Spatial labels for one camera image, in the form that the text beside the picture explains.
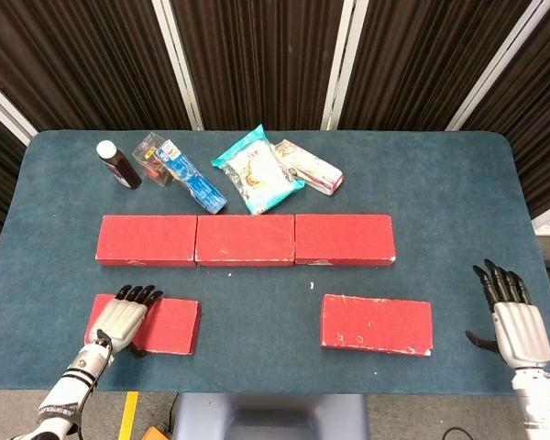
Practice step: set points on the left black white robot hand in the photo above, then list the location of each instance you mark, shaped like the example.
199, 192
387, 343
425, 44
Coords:
119, 321

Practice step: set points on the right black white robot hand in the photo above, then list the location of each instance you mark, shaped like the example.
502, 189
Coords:
522, 334

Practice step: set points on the red brick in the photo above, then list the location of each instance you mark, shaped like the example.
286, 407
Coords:
174, 325
146, 240
376, 323
344, 238
245, 239

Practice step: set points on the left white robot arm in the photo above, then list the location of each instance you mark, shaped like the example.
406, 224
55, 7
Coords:
69, 389

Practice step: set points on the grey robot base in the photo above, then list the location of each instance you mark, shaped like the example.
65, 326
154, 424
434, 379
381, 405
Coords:
270, 417

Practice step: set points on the orange object on floor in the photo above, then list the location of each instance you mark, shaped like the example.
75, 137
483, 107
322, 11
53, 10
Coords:
155, 434

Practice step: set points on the blue felt table cover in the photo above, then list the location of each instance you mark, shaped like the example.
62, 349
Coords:
256, 321

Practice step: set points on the dark bottle with white cap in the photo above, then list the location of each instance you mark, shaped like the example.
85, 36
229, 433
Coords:
121, 169

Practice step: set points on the blue toothbrush box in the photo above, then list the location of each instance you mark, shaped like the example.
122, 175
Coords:
197, 183

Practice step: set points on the clear plastic package box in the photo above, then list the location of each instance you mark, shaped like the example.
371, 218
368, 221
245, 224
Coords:
146, 158

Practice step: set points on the teal white snack bag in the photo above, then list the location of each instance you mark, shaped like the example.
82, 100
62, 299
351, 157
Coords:
256, 174

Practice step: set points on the white pink tissue pack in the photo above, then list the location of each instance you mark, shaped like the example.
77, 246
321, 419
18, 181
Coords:
311, 169

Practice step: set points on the dark brown curtain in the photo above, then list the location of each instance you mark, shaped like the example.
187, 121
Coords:
266, 59

